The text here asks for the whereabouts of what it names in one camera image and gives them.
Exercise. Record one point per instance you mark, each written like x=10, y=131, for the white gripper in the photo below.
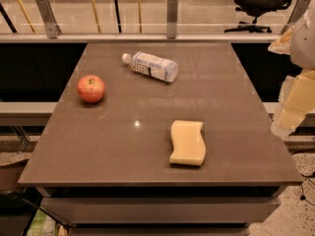
x=304, y=46

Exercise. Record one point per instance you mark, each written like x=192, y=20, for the clear blue-labelled plastic bottle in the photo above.
x=152, y=66

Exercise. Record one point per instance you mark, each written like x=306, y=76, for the black office chair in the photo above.
x=255, y=9

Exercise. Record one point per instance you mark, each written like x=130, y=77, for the yellow wavy sponge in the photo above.
x=188, y=144

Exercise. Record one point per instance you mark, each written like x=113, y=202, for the red apple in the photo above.
x=91, y=88

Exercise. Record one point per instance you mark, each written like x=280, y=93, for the glass railing with metal posts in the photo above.
x=137, y=20

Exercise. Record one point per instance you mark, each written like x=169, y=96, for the green white package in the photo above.
x=42, y=225

